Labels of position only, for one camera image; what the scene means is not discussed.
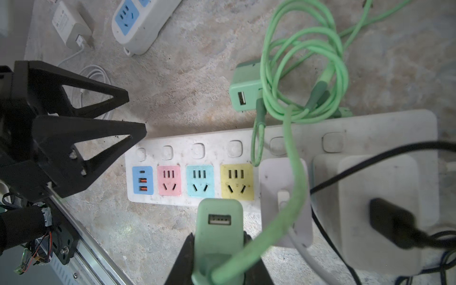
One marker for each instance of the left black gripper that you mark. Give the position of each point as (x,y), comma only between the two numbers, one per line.
(71,150)

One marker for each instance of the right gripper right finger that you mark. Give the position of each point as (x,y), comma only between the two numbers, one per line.
(258,275)

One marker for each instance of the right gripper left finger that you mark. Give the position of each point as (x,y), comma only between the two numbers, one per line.
(182,269)

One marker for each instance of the green charger block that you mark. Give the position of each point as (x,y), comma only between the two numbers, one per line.
(219,235)
(245,85)

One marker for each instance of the small white charger cube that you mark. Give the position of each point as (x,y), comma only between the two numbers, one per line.
(276,185)

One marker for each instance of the white charger with black cable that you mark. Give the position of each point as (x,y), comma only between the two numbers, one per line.
(397,224)

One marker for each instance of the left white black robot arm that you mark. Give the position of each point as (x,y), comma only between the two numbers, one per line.
(21,225)

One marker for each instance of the small blue socket power strip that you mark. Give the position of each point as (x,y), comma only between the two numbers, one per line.
(137,23)

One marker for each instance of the left circuit board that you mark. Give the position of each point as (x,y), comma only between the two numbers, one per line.
(36,252)

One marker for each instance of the aluminium rail frame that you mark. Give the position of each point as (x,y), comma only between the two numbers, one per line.
(90,264)

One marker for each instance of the white flat charger with cable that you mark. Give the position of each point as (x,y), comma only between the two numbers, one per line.
(74,32)

